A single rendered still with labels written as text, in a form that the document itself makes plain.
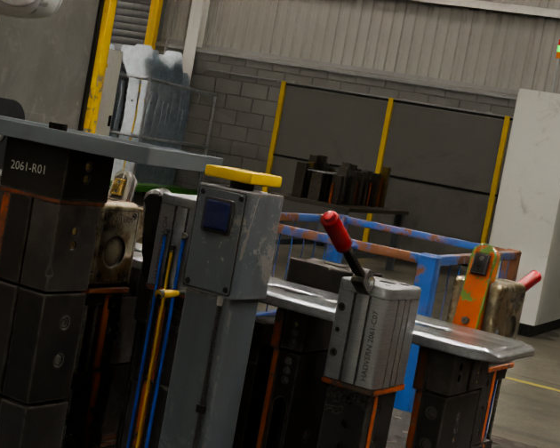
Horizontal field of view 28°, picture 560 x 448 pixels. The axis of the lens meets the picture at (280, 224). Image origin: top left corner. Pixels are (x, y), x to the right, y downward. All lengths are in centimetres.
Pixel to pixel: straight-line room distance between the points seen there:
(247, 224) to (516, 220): 832
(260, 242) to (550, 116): 829
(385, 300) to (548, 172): 816
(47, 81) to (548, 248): 531
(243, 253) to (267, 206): 6
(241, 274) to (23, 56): 384
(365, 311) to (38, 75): 389
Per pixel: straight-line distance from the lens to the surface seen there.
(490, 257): 155
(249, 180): 114
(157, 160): 118
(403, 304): 126
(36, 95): 504
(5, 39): 482
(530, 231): 939
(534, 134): 942
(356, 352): 125
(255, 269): 116
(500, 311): 155
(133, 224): 152
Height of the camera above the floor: 119
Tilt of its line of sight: 4 degrees down
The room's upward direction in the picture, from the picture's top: 10 degrees clockwise
